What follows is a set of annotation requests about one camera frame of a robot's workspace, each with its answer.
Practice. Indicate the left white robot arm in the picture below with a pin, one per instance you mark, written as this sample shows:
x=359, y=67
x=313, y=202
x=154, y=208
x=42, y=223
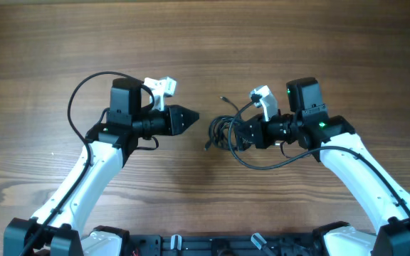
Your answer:
x=137, y=111

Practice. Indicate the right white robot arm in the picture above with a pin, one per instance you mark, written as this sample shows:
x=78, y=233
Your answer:
x=333, y=142

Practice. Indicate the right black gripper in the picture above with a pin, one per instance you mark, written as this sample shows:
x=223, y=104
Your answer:
x=259, y=131

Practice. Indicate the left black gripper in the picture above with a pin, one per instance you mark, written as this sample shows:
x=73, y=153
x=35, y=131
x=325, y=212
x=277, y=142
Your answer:
x=175, y=125

